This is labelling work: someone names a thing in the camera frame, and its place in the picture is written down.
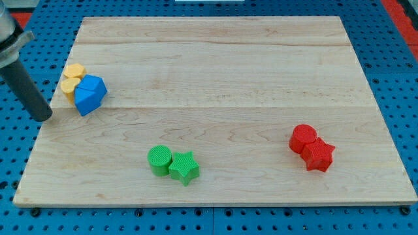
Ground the red cylinder block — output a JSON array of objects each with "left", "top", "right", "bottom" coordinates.
[{"left": 289, "top": 124, "right": 317, "bottom": 153}]

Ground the wooden board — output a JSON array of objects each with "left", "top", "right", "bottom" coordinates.
[{"left": 13, "top": 16, "right": 417, "bottom": 208}]

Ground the yellow hexagon block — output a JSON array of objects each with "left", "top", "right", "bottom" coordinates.
[{"left": 63, "top": 63, "right": 87, "bottom": 79}]

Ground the green cylinder block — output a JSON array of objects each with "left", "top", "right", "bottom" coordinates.
[{"left": 147, "top": 145, "right": 172, "bottom": 177}]

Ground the green star block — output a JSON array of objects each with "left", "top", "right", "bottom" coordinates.
[{"left": 169, "top": 151, "right": 200, "bottom": 187}]

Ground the blue cube block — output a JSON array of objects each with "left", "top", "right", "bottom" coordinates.
[{"left": 77, "top": 74, "right": 107, "bottom": 101}]

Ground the yellow heart block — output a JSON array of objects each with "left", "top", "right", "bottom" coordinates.
[{"left": 60, "top": 77, "right": 81, "bottom": 104}]

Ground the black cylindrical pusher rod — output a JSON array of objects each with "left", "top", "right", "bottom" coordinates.
[{"left": 1, "top": 59, "right": 53, "bottom": 122}]

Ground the red star block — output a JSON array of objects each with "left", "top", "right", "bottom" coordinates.
[{"left": 300, "top": 138, "right": 336, "bottom": 172}]

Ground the grey robot arm flange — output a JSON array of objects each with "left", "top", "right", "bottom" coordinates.
[{"left": 1, "top": 1, "right": 35, "bottom": 68}]

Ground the blue wedge block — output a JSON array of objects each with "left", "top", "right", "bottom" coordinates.
[{"left": 74, "top": 88, "right": 101, "bottom": 116}]

